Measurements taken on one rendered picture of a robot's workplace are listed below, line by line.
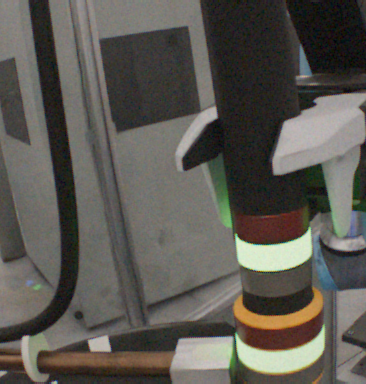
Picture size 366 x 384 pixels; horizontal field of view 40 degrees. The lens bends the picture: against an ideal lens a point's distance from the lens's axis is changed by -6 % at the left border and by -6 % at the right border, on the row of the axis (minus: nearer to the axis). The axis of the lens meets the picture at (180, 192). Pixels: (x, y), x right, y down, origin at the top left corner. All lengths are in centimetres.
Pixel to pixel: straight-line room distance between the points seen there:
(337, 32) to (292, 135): 14
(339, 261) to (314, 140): 81
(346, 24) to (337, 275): 75
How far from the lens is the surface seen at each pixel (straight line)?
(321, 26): 32
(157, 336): 44
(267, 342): 24
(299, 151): 19
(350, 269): 101
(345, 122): 21
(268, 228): 22
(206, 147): 22
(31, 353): 29
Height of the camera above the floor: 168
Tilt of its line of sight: 17 degrees down
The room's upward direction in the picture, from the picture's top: 9 degrees counter-clockwise
